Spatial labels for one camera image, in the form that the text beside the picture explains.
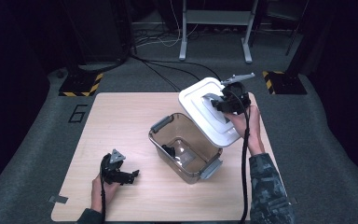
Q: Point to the white metal stand frame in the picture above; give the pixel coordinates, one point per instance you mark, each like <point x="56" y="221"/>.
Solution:
<point x="217" y="17"/>

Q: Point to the brown translucent storage box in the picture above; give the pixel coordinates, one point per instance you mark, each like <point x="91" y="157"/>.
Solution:
<point x="167" y="132"/>

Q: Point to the person's right hand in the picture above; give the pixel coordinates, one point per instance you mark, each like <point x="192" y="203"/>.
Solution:
<point x="250" y="127"/>

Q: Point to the small blue toy car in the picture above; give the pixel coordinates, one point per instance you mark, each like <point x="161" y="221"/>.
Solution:
<point x="169" y="151"/>

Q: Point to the black striped stand base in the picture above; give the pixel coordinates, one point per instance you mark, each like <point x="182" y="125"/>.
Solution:
<point x="79" y="85"/>
<point x="287" y="84"/>

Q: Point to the person's left hand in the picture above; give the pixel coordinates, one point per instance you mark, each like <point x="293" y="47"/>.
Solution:
<point x="101" y="196"/>

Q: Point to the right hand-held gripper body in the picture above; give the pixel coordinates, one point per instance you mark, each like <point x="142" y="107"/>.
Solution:
<point x="237" y="99"/>

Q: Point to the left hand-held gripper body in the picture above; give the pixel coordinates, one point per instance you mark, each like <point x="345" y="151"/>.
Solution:
<point x="110" y="172"/>

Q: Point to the white container lid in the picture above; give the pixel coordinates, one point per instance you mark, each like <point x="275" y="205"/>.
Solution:
<point x="199" y="115"/>

